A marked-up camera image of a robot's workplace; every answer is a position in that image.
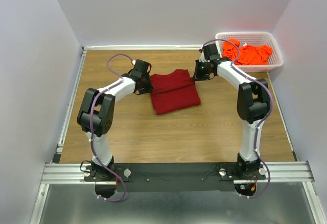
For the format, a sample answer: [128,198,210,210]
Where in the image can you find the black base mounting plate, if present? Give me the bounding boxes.
[80,162,266,197]

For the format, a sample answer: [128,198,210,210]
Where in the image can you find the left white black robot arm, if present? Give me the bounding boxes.
[77,59,153,181]

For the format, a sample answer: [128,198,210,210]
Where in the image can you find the aluminium left side rail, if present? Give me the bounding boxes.
[51,47,87,163]

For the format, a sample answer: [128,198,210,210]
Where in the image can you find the aluminium back rail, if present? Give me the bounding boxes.
[82,44,202,51]

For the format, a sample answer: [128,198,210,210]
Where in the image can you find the aluminium right side rail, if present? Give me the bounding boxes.
[267,72,299,161]

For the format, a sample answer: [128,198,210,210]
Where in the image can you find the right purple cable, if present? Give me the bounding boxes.
[201,39,274,199]

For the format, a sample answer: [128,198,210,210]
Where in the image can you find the aluminium front rail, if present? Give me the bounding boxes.
[41,161,314,184]

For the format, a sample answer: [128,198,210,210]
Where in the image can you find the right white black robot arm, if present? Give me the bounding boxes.
[192,43,273,179]

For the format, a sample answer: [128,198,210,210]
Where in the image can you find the aluminium rail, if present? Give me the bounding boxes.
[51,47,87,163]
[267,72,299,161]
[82,44,202,51]
[41,161,314,184]

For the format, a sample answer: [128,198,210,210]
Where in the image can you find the dark red t-shirt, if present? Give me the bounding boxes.
[150,69,201,115]

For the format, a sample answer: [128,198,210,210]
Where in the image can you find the white plastic laundry basket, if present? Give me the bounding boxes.
[215,31,284,72]

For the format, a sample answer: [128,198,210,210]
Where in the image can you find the orange t-shirt in basket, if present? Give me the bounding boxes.
[222,39,273,65]

